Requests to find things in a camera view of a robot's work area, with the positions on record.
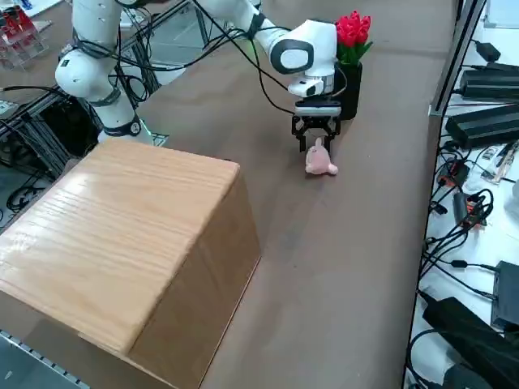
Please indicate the aluminium rail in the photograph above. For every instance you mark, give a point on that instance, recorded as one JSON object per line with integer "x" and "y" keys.
{"x": 24, "y": 352}

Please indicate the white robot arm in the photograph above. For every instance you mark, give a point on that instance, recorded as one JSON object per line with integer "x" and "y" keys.
{"x": 89, "y": 24}

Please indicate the black vase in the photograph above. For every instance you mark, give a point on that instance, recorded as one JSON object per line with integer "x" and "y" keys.
{"x": 350, "y": 93}

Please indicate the small black power adapter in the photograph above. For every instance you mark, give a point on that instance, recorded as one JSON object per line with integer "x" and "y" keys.
{"x": 488, "y": 50}

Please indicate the black orange electronic device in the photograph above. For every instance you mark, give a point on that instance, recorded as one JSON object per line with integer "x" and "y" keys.
{"x": 454, "y": 172}
{"x": 466, "y": 210}

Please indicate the pink plush doll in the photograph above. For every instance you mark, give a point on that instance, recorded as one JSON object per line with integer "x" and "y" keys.
{"x": 318, "y": 162}

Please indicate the aluminium frame post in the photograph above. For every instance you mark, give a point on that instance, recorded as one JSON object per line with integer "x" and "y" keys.
{"x": 454, "y": 61}

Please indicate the black aluminium frame rack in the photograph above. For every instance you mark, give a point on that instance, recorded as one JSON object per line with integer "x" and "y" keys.
{"x": 52, "y": 129}

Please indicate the large black power brick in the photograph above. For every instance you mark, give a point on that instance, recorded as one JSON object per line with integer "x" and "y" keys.
{"x": 490, "y": 85}
{"x": 482, "y": 125}

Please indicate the black power adapter box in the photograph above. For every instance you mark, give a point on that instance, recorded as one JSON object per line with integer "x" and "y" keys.
{"x": 507, "y": 296}

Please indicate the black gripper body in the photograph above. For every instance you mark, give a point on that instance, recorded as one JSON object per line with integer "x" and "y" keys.
{"x": 318, "y": 113}

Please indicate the clear acrylic shelf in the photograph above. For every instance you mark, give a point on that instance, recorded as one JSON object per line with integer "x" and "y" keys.
{"x": 24, "y": 44}

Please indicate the red tulip bouquet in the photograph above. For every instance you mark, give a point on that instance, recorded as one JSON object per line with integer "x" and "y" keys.
{"x": 353, "y": 28}

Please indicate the wooden drawer box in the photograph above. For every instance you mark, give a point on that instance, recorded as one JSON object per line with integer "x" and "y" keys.
{"x": 101, "y": 223}

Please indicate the black power strip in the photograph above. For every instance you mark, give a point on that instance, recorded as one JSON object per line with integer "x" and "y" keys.
{"x": 466, "y": 332}

